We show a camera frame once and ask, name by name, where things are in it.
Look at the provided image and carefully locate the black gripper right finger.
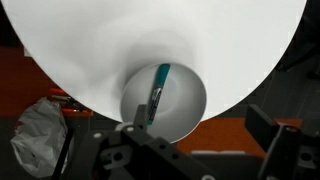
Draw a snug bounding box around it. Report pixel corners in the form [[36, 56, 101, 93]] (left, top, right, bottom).
[[244, 104, 320, 180]]

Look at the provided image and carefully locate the white round bowl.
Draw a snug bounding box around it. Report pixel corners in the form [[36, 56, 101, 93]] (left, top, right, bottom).
[[119, 62, 208, 144]]

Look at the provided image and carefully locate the teal whiteboard marker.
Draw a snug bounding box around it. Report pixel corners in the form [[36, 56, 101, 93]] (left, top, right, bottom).
[[146, 63, 172, 127]]

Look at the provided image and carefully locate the red hand tool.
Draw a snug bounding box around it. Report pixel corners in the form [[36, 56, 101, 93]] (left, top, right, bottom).
[[48, 87, 96, 118]]

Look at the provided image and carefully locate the white plastic bag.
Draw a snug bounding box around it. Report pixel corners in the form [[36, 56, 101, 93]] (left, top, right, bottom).
[[9, 96, 69, 179]]

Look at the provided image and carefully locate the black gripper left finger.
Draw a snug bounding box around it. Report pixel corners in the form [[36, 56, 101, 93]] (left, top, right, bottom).
[[63, 104, 218, 180]]

